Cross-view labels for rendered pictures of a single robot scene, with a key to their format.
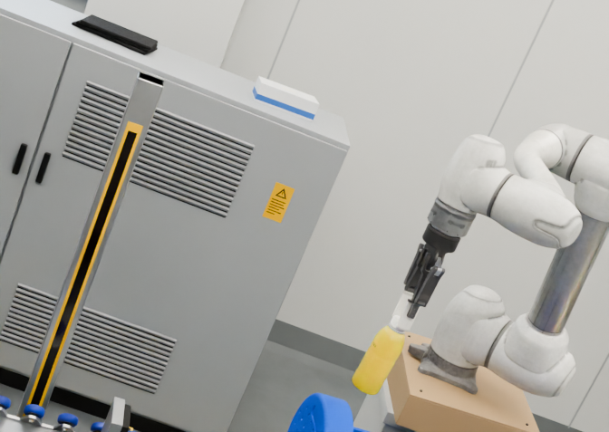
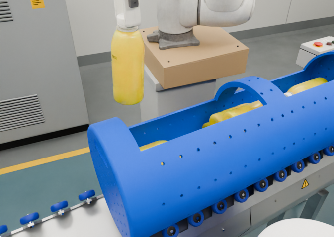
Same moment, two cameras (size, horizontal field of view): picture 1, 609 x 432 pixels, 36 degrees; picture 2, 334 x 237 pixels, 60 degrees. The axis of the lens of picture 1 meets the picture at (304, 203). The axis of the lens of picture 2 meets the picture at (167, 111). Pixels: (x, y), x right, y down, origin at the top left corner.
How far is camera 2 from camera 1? 1.48 m
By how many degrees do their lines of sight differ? 24
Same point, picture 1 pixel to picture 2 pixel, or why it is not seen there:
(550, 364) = (241, 0)
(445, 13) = not seen: outside the picture
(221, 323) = (52, 75)
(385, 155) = not seen: outside the picture
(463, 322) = (172, 3)
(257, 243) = (41, 25)
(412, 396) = (165, 68)
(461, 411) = (199, 60)
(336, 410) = (114, 138)
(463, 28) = not seen: outside the picture
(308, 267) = (86, 26)
